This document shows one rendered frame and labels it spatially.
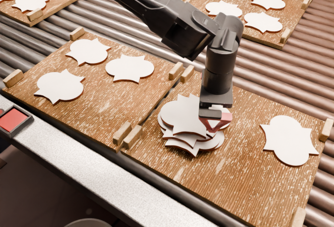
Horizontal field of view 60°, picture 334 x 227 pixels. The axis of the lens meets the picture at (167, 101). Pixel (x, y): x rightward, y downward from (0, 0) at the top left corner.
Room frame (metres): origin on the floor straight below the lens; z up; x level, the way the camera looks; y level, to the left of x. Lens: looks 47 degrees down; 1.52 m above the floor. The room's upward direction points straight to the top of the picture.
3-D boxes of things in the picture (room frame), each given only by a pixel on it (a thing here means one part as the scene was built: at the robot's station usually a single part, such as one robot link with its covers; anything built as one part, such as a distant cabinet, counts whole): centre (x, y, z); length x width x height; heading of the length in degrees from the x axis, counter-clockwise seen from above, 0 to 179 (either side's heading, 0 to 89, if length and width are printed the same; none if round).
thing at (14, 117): (0.49, 0.41, 0.92); 0.06 x 0.06 x 0.01; 58
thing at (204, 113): (0.41, -0.10, 1.04); 0.07 x 0.07 x 0.09; 83
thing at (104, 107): (0.64, 0.21, 0.93); 0.41 x 0.35 x 0.02; 60
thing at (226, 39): (0.45, -0.10, 1.18); 0.07 x 0.06 x 0.07; 162
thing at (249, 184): (0.43, -0.15, 0.93); 0.41 x 0.35 x 0.02; 58
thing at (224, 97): (0.44, -0.10, 1.11); 0.10 x 0.07 x 0.07; 173
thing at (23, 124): (0.49, 0.41, 0.92); 0.08 x 0.08 x 0.02; 58
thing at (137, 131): (0.42, 0.08, 0.95); 0.06 x 0.02 x 0.03; 148
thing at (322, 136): (0.44, -0.39, 0.95); 0.06 x 0.02 x 0.03; 148
